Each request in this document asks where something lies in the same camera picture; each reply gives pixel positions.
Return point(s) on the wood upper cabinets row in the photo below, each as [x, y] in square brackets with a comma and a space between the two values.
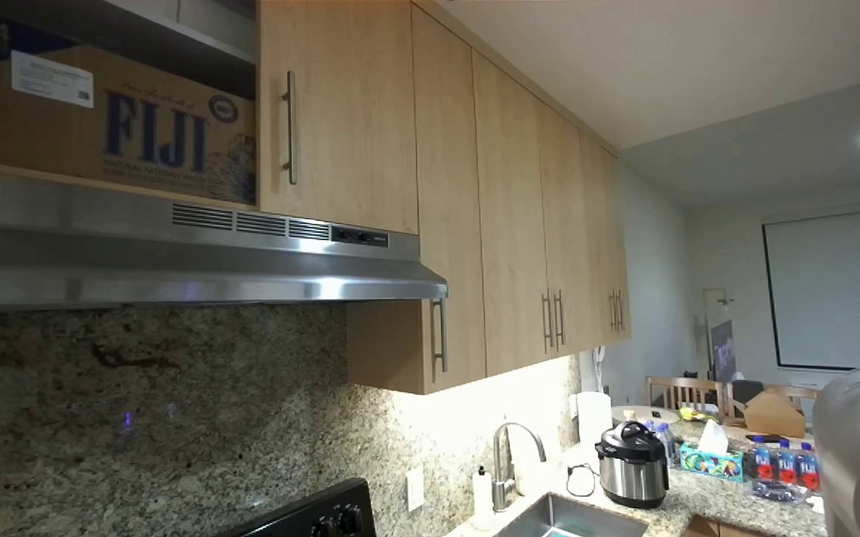
[518, 210]

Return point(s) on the white paper towel roll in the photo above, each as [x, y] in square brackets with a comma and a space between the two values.
[591, 414]

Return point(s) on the white soap dispenser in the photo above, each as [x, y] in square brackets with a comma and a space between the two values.
[481, 492]

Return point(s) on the steel kitchen faucet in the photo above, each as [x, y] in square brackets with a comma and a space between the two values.
[505, 477]

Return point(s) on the wooden chair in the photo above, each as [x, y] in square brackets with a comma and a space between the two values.
[678, 390]

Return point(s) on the steel kitchen sink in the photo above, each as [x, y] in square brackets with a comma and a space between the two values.
[566, 517]

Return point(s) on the silver black pressure cooker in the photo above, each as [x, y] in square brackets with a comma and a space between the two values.
[635, 466]

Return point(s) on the green tissue box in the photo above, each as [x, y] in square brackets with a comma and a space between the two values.
[711, 453]

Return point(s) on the white projector screen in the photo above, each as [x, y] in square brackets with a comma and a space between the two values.
[812, 283]

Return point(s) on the Fiji cardboard box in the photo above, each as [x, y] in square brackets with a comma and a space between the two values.
[81, 110]

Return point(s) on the water bottle pack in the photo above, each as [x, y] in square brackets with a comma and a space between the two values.
[783, 468]

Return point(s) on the stainless steel range hood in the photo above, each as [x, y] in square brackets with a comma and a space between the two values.
[76, 244]

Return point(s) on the white wall outlet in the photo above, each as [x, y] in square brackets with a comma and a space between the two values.
[417, 489]

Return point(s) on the wood cupboard door with handle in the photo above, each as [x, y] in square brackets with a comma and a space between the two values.
[335, 110]

